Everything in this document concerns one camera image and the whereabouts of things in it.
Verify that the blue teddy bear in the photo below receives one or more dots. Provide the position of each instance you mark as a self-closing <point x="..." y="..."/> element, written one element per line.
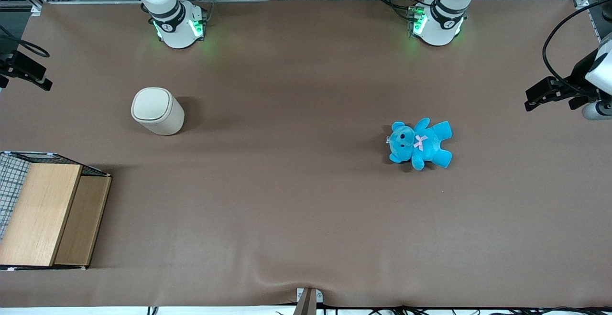
<point x="420" y="144"/>

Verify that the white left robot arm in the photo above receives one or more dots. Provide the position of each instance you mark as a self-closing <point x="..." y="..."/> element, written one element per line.
<point x="437" y="23"/>

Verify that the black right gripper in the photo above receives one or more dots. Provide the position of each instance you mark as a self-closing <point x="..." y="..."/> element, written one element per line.
<point x="19" y="65"/>

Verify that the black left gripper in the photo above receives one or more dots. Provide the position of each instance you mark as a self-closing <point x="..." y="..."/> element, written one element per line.
<point x="577" y="79"/>

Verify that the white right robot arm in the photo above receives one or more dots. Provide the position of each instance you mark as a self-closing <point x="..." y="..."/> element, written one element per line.
<point x="174" y="23"/>

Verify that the metal table edge bracket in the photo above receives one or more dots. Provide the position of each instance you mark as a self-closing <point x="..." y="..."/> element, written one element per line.
<point x="309" y="300"/>

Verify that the light wooden board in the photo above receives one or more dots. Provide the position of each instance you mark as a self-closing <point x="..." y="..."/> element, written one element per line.
<point x="40" y="210"/>

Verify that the dark wooden board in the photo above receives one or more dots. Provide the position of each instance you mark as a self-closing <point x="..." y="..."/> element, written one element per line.
<point x="81" y="219"/>

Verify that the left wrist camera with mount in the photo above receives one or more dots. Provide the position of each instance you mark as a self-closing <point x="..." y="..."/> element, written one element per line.
<point x="597" y="110"/>

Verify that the cream trash can with lid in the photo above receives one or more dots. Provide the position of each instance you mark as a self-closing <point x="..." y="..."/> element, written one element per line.
<point x="158" y="112"/>

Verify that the brown table cloth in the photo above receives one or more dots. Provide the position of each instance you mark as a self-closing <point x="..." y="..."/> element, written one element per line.
<point x="306" y="186"/>

